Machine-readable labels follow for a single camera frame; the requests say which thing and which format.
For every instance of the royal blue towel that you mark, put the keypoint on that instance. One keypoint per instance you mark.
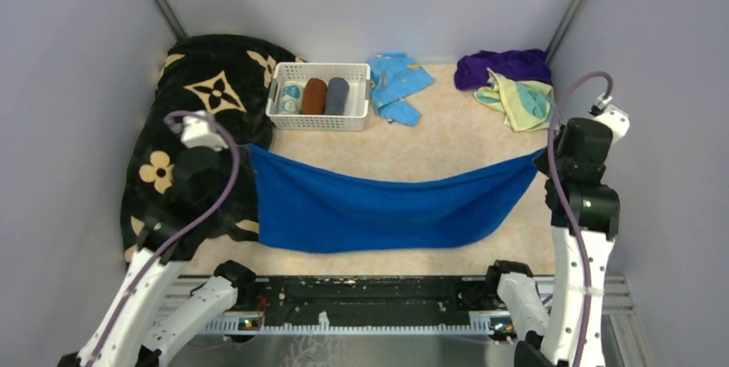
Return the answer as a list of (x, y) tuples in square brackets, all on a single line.
[(317, 211)]

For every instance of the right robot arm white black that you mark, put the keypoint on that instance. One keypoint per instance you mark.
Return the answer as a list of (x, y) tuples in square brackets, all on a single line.
[(584, 224)]

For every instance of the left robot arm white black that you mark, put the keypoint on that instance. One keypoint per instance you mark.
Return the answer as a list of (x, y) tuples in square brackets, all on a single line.
[(126, 336)]

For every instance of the grey rolled towel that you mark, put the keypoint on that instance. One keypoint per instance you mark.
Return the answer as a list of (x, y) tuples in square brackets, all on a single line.
[(336, 97)]

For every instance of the brown rolled towel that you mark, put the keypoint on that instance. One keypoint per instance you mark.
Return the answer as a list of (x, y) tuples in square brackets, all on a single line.
[(314, 97)]

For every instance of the light blue patterned towel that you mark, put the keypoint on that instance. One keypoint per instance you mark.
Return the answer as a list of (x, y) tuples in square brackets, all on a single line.
[(394, 77)]

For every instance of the white plastic basket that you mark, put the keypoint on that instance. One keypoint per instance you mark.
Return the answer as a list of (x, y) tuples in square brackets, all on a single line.
[(357, 105)]

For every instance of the white blue patterned rolled towel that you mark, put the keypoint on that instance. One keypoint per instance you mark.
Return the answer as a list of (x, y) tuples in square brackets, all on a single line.
[(290, 99)]

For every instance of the purple towel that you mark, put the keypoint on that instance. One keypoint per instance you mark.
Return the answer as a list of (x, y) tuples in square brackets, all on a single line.
[(517, 65)]

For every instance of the yellow green towel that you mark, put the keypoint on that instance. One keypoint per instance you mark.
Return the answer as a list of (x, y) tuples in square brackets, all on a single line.
[(527, 105)]

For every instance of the black floral blanket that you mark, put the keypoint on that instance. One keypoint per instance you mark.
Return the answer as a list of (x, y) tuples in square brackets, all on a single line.
[(211, 94)]

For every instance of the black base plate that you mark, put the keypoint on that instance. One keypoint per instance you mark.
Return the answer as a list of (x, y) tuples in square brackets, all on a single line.
[(427, 301)]

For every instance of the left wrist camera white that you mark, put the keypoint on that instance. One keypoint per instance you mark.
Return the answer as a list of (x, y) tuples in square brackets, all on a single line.
[(197, 131)]

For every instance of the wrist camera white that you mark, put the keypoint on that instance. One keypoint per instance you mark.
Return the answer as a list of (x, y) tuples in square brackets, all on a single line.
[(197, 131), (606, 113)]

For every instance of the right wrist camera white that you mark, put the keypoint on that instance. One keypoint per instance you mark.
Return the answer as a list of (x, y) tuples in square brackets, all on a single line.
[(606, 113)]

